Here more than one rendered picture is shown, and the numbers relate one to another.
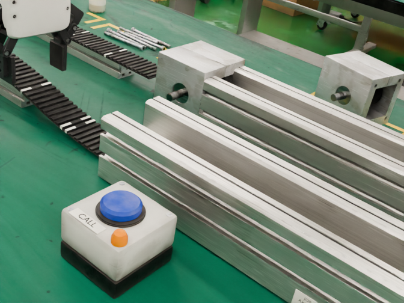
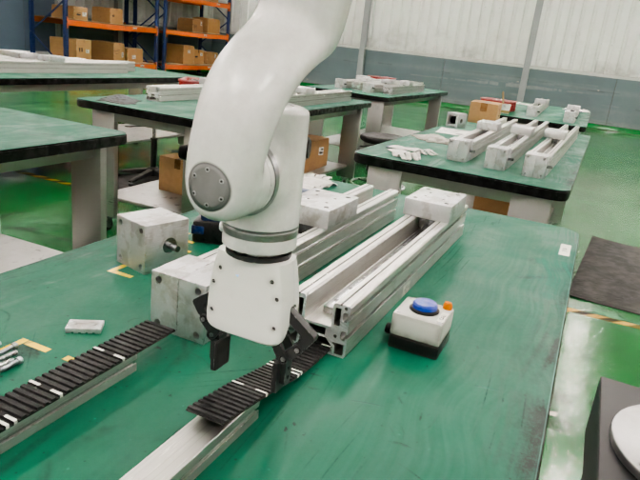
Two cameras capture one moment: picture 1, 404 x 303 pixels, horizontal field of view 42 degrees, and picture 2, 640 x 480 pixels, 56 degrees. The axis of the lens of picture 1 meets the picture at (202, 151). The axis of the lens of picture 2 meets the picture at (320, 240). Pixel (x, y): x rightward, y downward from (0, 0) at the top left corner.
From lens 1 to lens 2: 117 cm
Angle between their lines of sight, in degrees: 90
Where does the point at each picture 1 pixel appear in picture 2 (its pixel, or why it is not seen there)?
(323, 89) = (151, 252)
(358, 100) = (183, 239)
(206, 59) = (205, 268)
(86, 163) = (329, 366)
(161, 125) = (313, 300)
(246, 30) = not seen: outside the picture
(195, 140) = (329, 287)
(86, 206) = (431, 319)
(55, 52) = (223, 349)
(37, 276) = (457, 365)
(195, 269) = not seen: hidden behind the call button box
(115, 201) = (428, 303)
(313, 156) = not seen: hidden behind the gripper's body
